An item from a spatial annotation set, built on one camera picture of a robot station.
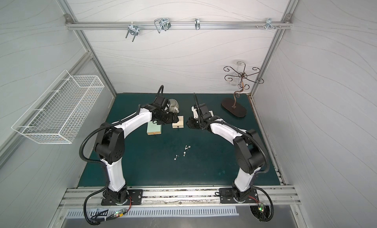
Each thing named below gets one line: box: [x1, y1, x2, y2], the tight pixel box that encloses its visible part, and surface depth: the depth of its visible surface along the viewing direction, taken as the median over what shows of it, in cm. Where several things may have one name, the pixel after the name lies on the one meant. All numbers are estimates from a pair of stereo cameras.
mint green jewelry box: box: [146, 120, 162, 136], surface depth 98 cm
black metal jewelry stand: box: [220, 61, 264, 118], surface depth 110 cm
